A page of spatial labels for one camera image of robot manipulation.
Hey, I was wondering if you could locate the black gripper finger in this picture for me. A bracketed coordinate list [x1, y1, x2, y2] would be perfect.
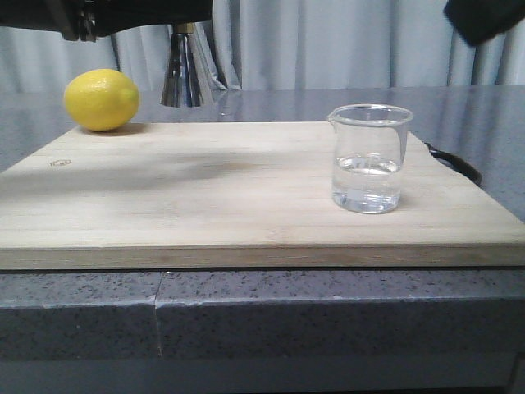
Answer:
[443, 0, 524, 46]

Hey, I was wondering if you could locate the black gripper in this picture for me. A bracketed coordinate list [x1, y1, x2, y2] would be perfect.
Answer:
[1, 0, 213, 42]

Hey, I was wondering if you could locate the steel double jigger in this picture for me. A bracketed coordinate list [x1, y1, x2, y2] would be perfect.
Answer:
[161, 23, 213, 108]

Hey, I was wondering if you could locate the glass beaker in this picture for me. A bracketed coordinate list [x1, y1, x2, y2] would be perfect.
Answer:
[327, 103, 413, 214]

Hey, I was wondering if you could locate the yellow lemon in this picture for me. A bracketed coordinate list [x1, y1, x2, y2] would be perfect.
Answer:
[63, 69, 140, 131]

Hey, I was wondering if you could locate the grey curtain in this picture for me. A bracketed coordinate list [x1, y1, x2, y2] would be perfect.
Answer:
[1, 1, 524, 93]

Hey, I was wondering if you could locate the wooden cutting board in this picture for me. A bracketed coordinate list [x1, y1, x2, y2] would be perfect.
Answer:
[1, 122, 524, 270]

